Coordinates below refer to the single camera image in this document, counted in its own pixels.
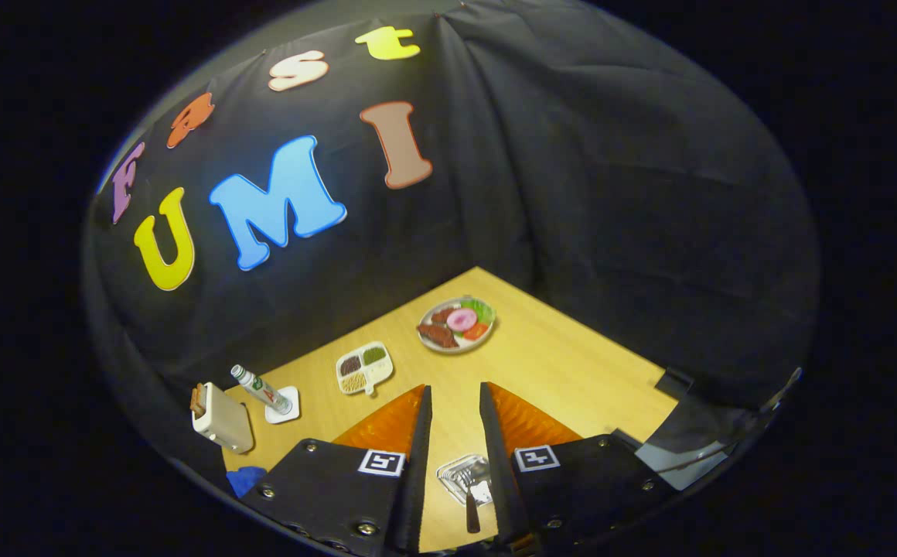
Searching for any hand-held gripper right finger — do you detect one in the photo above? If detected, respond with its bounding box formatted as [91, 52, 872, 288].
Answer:
[479, 381, 679, 552]

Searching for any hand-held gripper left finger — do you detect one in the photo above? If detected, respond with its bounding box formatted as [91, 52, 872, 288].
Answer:
[240, 384, 433, 556]

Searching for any white divided tray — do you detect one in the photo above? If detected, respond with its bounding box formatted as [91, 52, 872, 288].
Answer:
[336, 341, 394, 397]

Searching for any white food plate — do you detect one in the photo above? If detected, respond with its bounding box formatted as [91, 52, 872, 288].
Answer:
[417, 296, 497, 354]

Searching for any white coaster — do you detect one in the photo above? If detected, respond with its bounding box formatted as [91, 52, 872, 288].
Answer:
[264, 385, 301, 425]

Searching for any small white labelled bottle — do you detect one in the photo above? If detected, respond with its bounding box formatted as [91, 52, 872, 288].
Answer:
[230, 364, 294, 416]

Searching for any blue cloth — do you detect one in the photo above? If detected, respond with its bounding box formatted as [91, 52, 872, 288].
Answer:
[226, 466, 268, 500]

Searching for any white toaster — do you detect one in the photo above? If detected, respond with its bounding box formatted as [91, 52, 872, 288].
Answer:
[191, 382, 255, 455]

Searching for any metal wire basket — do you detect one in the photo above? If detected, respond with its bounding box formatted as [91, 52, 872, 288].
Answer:
[436, 454, 493, 507]

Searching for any black table bracket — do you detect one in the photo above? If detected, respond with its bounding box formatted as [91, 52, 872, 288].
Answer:
[655, 367, 694, 400]

